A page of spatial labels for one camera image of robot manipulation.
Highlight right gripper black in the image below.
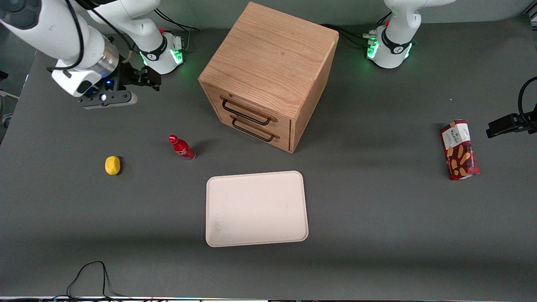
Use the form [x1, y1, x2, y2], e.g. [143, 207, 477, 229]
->
[102, 62, 162, 91]

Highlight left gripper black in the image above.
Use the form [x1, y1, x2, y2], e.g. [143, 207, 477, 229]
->
[486, 112, 537, 139]

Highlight red coke bottle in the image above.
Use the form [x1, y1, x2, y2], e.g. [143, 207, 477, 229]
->
[168, 134, 196, 161]

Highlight beige plastic tray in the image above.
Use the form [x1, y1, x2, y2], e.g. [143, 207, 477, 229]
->
[205, 170, 309, 248]

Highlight red shortbread cookie box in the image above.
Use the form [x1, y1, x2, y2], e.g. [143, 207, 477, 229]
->
[440, 119, 480, 181]

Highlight yellow lemon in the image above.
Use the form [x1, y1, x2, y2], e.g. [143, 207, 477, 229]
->
[104, 156, 121, 176]

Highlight wooden two-drawer cabinet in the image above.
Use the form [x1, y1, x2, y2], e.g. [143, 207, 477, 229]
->
[198, 1, 339, 154]

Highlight thick black gripper cable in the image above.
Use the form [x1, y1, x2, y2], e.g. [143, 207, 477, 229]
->
[518, 77, 537, 123]

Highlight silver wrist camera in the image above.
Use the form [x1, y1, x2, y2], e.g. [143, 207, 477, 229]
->
[78, 90, 138, 110]

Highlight black base cable bundle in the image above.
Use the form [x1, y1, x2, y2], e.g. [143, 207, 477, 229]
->
[321, 23, 375, 48]
[154, 6, 200, 52]

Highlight black arm-mounted cable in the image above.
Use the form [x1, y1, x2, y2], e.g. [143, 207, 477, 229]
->
[46, 0, 140, 73]

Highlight black metal drawer handle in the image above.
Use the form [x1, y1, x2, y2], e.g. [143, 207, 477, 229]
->
[220, 96, 278, 126]
[230, 115, 281, 142]

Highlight thin black looped cable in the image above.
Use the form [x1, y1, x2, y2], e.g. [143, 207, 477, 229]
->
[66, 261, 128, 301]

